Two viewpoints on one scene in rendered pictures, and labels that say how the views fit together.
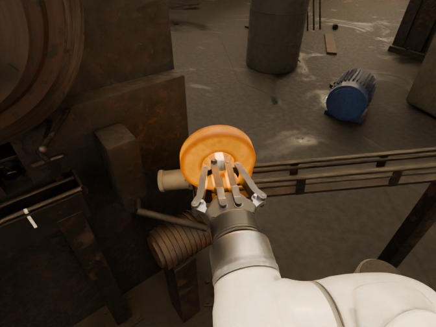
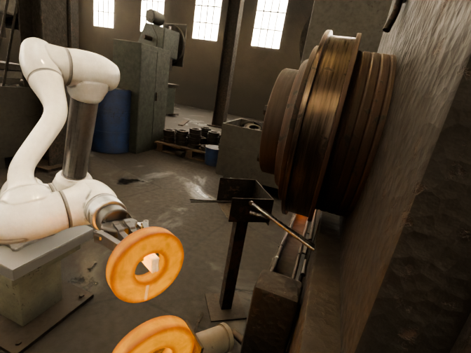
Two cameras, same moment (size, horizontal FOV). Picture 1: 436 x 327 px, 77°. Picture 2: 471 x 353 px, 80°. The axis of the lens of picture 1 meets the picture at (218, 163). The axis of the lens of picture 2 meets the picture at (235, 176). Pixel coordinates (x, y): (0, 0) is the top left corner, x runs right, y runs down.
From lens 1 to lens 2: 0.92 m
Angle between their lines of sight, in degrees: 113
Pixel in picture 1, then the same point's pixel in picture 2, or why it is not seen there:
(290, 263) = not seen: outside the picture
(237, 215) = (113, 207)
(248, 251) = (104, 196)
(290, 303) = (83, 187)
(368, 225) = not seen: outside the picture
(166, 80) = (303, 331)
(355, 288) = (45, 197)
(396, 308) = (33, 185)
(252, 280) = (101, 190)
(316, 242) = not seen: outside the picture
